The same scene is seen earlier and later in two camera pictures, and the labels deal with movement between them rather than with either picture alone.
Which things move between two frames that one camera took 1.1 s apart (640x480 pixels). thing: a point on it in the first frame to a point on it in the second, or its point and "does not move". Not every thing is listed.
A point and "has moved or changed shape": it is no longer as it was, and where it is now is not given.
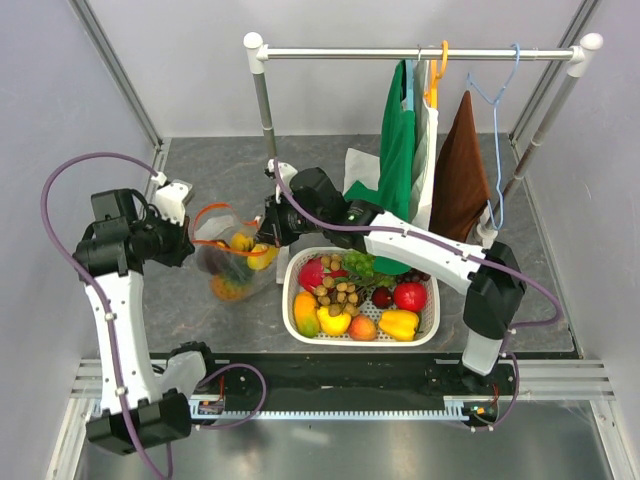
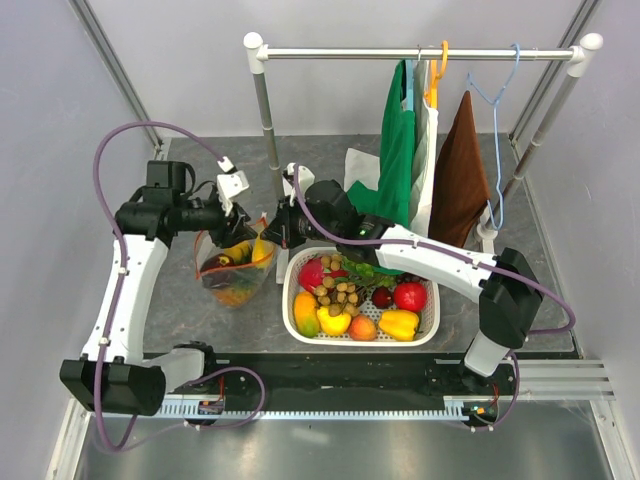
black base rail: (434, 379) does not move
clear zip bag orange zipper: (228, 253) does not move
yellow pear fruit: (333, 326) does not move
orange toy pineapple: (235, 283) has moved or changed shape
